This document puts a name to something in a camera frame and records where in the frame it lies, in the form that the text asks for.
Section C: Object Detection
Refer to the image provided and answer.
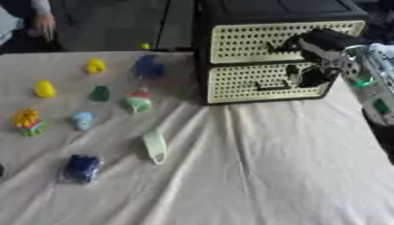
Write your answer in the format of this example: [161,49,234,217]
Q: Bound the pale pierced drawer, black handle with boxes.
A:
[206,62,340,105]
[208,20,368,65]

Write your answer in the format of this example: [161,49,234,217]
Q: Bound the pale green white toy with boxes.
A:
[142,127,170,165]

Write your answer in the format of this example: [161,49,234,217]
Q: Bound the green white red toy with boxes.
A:
[123,87,154,114]

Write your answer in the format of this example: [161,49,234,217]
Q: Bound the dark green toy block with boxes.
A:
[89,84,113,103]

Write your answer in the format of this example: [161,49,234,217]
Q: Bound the light blue toy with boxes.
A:
[70,111,96,132]

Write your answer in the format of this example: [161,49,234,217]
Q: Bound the person's hand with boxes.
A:
[32,13,57,42]

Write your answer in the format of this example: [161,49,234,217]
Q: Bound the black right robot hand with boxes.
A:
[265,27,368,89]

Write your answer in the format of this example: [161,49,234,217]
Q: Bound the dark blue toy car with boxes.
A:
[60,154,104,185]

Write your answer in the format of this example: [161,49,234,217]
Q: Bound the yellow oval toy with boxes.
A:
[32,80,57,99]

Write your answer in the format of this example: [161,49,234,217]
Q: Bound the small yellow toy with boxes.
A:
[84,57,108,75]

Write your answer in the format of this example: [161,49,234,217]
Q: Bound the black drawer cabinet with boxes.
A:
[192,0,373,106]

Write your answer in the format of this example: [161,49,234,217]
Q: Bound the black tripod pole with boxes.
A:
[154,0,174,51]

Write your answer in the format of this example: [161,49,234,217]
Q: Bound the dark blue toy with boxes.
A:
[130,54,168,81]

